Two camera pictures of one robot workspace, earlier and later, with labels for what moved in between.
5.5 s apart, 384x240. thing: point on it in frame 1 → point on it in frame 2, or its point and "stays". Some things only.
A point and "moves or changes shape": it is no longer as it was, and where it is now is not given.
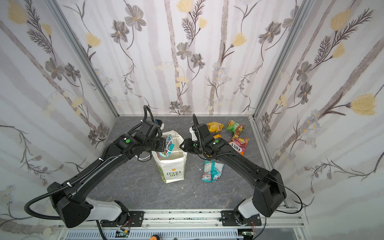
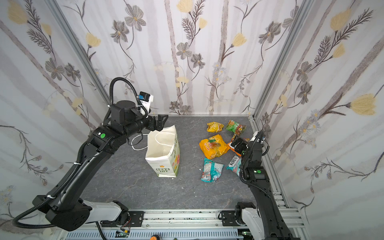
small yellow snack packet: [215, 127] stays
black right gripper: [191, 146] → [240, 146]
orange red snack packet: [239, 144] stays
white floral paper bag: [172, 167] moves or changes shape
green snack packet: [233, 126] stays
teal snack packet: [212, 171] stays
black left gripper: [162, 144] → [154, 122]
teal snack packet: [169, 146] moves or changes shape
